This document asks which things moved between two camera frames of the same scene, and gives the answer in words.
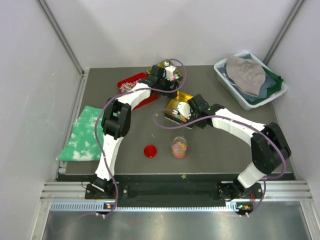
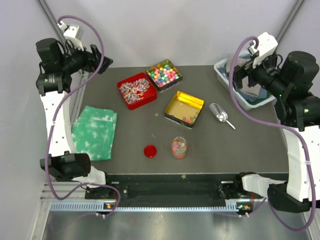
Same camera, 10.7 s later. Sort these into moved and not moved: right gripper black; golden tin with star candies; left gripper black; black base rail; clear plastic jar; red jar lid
Moved: left gripper black; right gripper black
Not moved: red jar lid; clear plastic jar; golden tin with star candies; black base rail
